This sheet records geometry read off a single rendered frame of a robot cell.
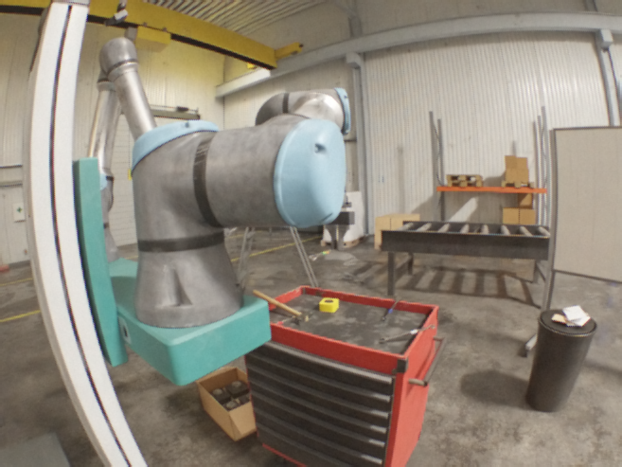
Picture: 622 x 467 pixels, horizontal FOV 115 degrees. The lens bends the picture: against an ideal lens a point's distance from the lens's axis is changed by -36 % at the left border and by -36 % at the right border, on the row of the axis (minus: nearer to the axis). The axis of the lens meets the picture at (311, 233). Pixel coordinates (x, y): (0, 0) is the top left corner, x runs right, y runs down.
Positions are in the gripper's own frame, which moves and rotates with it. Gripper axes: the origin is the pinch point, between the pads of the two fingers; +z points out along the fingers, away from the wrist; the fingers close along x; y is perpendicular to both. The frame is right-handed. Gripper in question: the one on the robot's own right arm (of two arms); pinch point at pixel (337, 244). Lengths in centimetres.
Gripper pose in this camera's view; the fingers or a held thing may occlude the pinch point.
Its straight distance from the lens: 121.2
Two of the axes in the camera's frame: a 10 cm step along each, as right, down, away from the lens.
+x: 8.3, 0.5, -5.5
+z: 0.2, 9.9, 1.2
